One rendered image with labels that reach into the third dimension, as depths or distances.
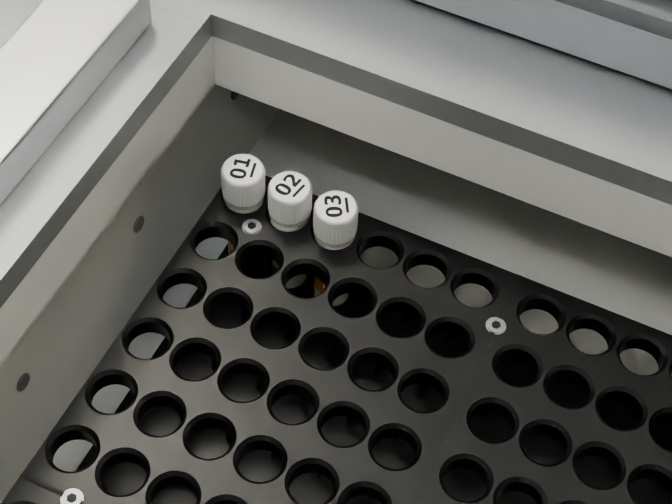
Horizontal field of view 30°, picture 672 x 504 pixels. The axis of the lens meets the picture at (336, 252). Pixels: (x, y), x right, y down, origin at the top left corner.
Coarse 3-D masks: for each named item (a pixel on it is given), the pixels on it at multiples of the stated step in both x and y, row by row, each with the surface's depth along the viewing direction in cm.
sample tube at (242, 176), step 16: (240, 160) 35; (256, 160) 35; (224, 176) 35; (240, 176) 35; (256, 176) 35; (224, 192) 35; (240, 192) 35; (256, 192) 35; (240, 208) 35; (256, 208) 36
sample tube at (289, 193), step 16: (288, 176) 35; (304, 176) 35; (272, 192) 34; (288, 192) 34; (304, 192) 34; (272, 208) 35; (288, 208) 34; (304, 208) 35; (272, 224) 36; (288, 224) 35; (304, 224) 35; (272, 272) 38; (288, 288) 38
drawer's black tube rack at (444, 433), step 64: (192, 256) 34; (256, 256) 36; (320, 256) 35; (128, 320) 33; (192, 320) 33; (256, 320) 33; (320, 320) 33; (384, 320) 38; (448, 320) 34; (128, 384) 32; (192, 384) 32; (256, 384) 36; (320, 384) 32; (384, 384) 36; (448, 384) 32; (512, 384) 36; (576, 384) 36; (128, 448) 31; (192, 448) 34; (256, 448) 32; (320, 448) 31; (384, 448) 34; (448, 448) 31; (512, 448) 31; (576, 448) 31; (640, 448) 31
